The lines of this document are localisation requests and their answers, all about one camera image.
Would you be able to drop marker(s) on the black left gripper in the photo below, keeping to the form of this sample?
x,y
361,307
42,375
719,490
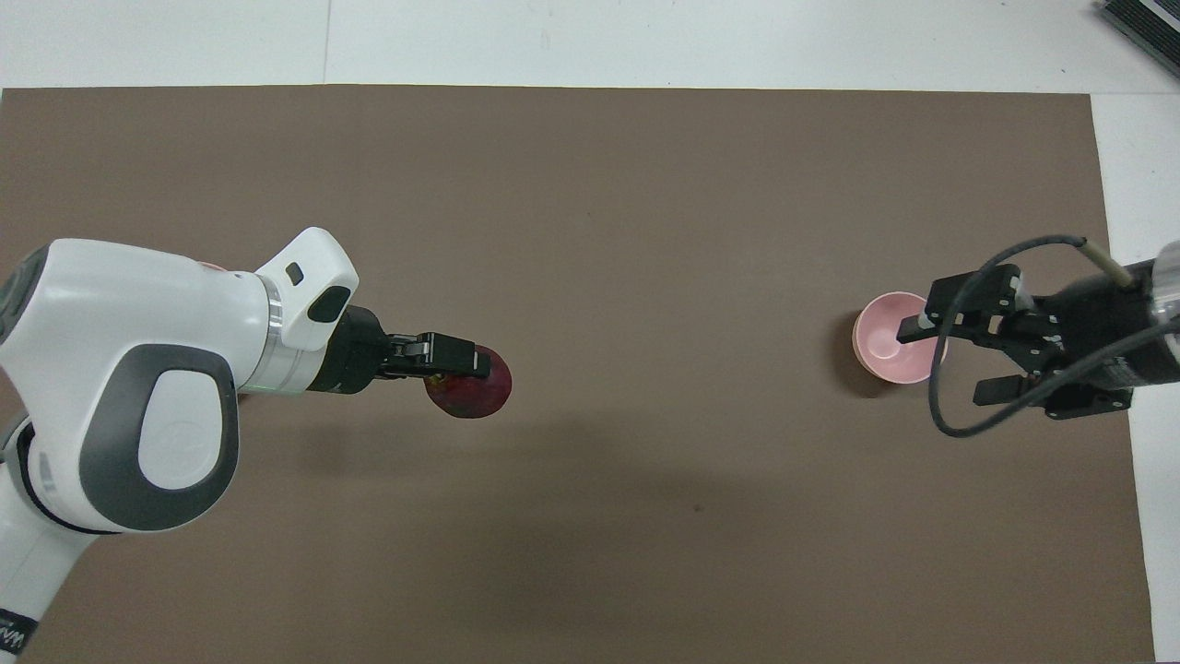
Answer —
x,y
355,355

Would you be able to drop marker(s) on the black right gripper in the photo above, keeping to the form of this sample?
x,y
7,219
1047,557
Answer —
x,y
1106,332

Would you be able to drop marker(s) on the dark red apple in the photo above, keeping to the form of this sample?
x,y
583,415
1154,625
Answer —
x,y
479,397

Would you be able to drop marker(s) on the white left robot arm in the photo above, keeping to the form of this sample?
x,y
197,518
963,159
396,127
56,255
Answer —
x,y
138,304

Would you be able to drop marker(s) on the pink bowl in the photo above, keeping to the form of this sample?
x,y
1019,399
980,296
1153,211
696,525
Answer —
x,y
880,350

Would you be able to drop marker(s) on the brown table mat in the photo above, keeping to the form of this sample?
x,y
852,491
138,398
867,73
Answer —
x,y
645,231

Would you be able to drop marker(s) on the dark ribbed device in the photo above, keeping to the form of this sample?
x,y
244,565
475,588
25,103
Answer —
x,y
1152,23

